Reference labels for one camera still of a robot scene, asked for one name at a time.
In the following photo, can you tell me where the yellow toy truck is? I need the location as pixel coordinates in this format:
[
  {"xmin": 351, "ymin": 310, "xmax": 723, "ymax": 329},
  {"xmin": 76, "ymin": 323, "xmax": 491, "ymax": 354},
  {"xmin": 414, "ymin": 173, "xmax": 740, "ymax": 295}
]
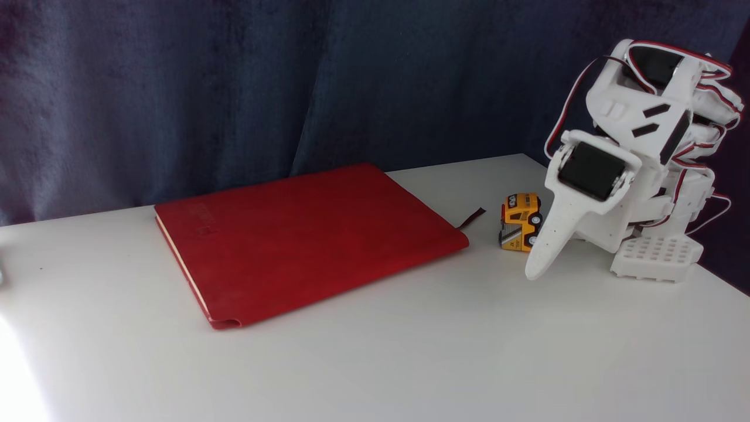
[{"xmin": 498, "ymin": 193, "xmax": 544, "ymax": 253}]

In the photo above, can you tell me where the red notebook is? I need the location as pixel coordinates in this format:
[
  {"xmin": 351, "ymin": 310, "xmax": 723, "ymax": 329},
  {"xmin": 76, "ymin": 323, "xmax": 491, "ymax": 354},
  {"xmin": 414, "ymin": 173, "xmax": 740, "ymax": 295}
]
[{"xmin": 154, "ymin": 163, "xmax": 471, "ymax": 331}]

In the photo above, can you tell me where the dark brown bookmark ribbon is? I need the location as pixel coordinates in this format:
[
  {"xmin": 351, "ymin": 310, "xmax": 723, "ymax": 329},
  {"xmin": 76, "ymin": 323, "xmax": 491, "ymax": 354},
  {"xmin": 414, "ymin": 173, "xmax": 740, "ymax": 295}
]
[{"xmin": 457, "ymin": 208, "xmax": 487, "ymax": 230}]

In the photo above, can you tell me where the dark blue curtain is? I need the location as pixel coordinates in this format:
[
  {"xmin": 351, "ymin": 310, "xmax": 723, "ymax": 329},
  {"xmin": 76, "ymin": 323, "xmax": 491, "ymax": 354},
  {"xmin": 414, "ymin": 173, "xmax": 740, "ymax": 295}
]
[{"xmin": 0, "ymin": 0, "xmax": 750, "ymax": 297}]

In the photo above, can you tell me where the red black white servo cable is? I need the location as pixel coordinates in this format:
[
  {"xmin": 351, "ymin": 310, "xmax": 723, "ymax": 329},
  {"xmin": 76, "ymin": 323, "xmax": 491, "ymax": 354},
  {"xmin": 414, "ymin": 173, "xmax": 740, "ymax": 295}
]
[{"xmin": 544, "ymin": 55, "xmax": 623, "ymax": 160}]

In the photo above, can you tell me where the white perforated base plate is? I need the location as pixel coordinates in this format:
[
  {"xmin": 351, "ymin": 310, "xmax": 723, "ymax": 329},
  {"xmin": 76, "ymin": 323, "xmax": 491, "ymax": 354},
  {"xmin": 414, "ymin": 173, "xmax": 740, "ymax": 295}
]
[{"xmin": 609, "ymin": 234, "xmax": 704, "ymax": 284}]

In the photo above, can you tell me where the thin white cable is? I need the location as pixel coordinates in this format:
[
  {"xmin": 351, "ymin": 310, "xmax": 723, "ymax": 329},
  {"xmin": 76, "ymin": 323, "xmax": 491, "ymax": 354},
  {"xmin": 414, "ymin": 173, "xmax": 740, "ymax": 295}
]
[{"xmin": 684, "ymin": 192, "xmax": 733, "ymax": 236}]

